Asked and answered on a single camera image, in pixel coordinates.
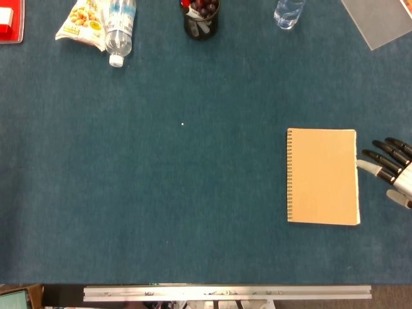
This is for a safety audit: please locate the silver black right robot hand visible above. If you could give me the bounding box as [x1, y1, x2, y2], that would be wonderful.
[355, 137, 412, 209]

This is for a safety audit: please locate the tan spiral notebook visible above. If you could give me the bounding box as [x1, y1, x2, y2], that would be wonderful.
[286, 127, 361, 226]

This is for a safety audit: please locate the labelled water bottle white cap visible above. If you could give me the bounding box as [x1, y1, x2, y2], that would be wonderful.
[104, 0, 137, 68]

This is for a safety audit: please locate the clear drinking glass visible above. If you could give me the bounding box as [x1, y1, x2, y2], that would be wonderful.
[273, 0, 306, 31]

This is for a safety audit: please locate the black mesh pen holder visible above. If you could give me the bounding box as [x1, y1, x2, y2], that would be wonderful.
[179, 0, 222, 41]

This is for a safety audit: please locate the dark red grape bunch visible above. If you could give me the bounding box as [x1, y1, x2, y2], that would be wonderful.
[189, 0, 220, 19]

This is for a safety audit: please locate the red capped white marker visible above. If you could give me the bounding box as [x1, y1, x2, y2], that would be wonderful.
[180, 0, 212, 35]

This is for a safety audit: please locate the blue felt table cloth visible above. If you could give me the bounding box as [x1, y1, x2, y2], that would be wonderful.
[0, 0, 412, 286]

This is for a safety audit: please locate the peanut snack bag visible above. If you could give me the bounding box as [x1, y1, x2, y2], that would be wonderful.
[55, 0, 109, 52]

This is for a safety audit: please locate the teal screen device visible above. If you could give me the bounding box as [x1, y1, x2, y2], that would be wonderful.
[0, 288, 29, 309]

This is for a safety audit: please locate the red stamp pad tray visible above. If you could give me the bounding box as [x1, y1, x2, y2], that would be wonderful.
[0, 0, 26, 44]

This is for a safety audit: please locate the red and white small box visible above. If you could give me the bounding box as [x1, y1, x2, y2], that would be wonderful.
[0, 6, 15, 33]

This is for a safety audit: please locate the aluminium profile rail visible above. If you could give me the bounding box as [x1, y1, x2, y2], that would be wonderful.
[82, 285, 373, 303]

